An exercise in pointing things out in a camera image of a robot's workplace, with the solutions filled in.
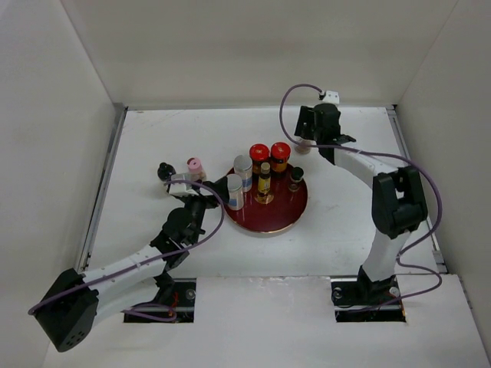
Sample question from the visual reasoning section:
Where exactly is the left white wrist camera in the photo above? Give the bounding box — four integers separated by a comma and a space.
166, 173, 199, 197

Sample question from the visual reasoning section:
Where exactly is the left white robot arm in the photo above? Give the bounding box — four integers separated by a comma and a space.
29, 176, 229, 353

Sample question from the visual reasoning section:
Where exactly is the black cap white powder bottle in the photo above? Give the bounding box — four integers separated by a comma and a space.
157, 162, 176, 182

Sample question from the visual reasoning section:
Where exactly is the black cap brown spice bottle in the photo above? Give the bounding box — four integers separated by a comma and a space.
295, 138, 312, 155

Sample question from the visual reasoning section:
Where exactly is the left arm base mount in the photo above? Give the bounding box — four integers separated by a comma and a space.
123, 278, 197, 324

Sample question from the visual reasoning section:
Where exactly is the pink lid spice bottle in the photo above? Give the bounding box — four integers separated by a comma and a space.
186, 157, 206, 181

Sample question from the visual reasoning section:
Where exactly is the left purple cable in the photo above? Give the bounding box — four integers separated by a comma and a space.
28, 179, 226, 321

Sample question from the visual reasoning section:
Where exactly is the silver lid spice jar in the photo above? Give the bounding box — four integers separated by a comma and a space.
226, 174, 244, 211

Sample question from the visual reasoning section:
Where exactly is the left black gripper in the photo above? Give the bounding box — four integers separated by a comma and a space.
181, 176, 228, 245

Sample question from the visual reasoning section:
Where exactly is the purple cable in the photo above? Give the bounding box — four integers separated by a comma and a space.
278, 83, 443, 312
28, 179, 226, 321

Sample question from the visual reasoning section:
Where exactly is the silver lid blue label jar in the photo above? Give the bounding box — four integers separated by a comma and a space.
233, 155, 252, 192

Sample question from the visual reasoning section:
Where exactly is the small black lid spice jar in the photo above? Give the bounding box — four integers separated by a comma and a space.
288, 166, 304, 192

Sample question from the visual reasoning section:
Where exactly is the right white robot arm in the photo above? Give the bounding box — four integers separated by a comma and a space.
295, 103, 428, 304

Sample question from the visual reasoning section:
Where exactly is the tall yellow label bottle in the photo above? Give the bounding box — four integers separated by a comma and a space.
256, 163, 274, 205

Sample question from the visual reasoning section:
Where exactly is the round red tray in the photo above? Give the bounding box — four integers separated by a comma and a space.
226, 164, 308, 234

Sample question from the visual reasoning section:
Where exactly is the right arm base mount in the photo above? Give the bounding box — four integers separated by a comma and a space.
331, 268, 406, 323

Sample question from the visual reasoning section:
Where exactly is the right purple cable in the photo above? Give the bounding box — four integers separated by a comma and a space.
278, 83, 443, 312

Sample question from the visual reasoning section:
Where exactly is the red lid sauce jar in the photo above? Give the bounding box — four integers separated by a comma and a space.
270, 142, 291, 176
249, 143, 270, 176

